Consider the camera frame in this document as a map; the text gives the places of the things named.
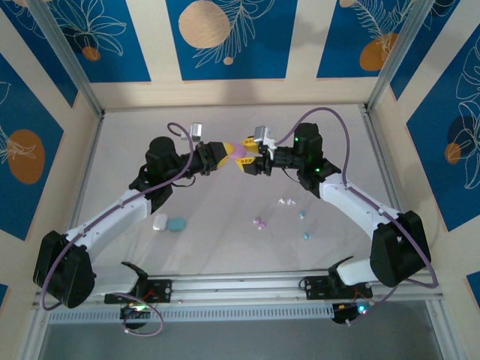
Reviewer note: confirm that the pink earbud charging case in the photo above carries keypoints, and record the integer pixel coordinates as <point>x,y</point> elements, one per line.
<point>238,150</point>

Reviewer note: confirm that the white earbud charging case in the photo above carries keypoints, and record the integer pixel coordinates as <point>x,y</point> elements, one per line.
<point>160,222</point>

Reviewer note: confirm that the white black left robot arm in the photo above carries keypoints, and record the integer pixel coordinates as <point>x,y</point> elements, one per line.
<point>116,223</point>

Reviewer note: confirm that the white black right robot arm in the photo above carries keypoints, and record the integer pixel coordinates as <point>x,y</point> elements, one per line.
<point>345,204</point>

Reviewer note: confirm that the left controller board with LED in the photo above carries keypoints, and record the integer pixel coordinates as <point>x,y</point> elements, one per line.
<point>131,313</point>

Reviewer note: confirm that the controller board with led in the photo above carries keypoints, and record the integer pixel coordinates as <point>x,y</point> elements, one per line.
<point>131,313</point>
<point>343,313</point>

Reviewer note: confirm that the right controller board with LED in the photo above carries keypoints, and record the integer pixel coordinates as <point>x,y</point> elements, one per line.
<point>343,313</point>

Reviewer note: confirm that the aluminium right side rail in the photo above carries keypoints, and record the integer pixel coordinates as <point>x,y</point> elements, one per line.
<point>378,150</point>

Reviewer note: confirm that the aluminium left side rail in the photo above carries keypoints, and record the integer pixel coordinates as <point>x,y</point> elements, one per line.
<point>87,165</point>

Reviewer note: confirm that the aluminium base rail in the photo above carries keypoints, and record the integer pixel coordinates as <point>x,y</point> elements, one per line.
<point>240,287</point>

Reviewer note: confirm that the aluminium right frame post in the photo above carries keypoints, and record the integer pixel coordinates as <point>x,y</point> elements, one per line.
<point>397,56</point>

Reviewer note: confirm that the aluminium frame post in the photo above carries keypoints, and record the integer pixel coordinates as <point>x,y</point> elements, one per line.
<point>397,56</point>
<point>71,60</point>

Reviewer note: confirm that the aluminium left frame post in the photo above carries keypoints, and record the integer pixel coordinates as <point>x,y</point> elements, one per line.
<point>71,60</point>

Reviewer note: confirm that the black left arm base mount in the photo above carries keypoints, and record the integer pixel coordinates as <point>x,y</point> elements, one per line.
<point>161,290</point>

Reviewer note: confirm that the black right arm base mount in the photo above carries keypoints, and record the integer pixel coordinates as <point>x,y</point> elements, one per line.
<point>315,288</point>

